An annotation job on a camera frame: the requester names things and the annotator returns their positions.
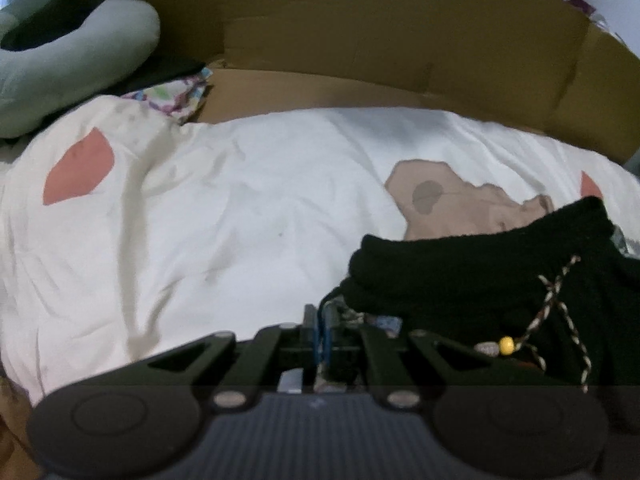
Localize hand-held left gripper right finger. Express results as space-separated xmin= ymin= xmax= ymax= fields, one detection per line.
xmin=320 ymin=302 xmax=506 ymax=407

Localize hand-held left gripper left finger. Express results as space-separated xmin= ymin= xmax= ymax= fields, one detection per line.
xmin=125 ymin=304 xmax=319 ymax=408

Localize black shorts with floral trim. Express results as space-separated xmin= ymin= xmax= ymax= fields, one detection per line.
xmin=315 ymin=196 xmax=640 ymax=436

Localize bear print blanket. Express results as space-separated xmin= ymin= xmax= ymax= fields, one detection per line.
xmin=0 ymin=95 xmax=640 ymax=406

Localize small floral cloth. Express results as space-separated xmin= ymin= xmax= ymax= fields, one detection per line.
xmin=120 ymin=67 xmax=213 ymax=123

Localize brown cardboard sheet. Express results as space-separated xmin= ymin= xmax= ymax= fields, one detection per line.
xmin=65 ymin=0 xmax=640 ymax=166

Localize grey neck pillow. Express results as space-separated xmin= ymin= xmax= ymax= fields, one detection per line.
xmin=0 ymin=0 xmax=161 ymax=139

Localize pink and purple packet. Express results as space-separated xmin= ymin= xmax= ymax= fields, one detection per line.
xmin=560 ymin=0 xmax=626 ymax=43

